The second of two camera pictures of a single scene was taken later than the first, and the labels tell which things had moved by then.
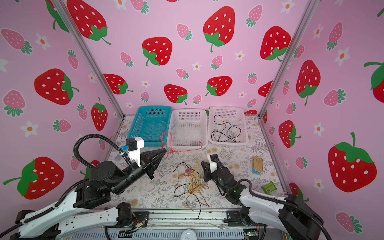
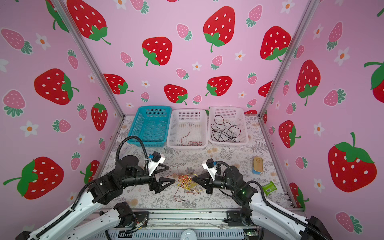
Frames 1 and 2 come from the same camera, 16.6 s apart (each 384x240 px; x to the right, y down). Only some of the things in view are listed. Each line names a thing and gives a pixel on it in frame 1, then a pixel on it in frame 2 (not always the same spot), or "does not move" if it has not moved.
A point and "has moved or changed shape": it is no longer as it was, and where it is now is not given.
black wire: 189,184 → 223,141
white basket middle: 187,129 does not move
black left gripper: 147,164 → 156,185
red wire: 172,146 → 190,143
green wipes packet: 269,188 does not move
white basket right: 227,126 does not move
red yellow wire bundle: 190,180 has moved or changed shape
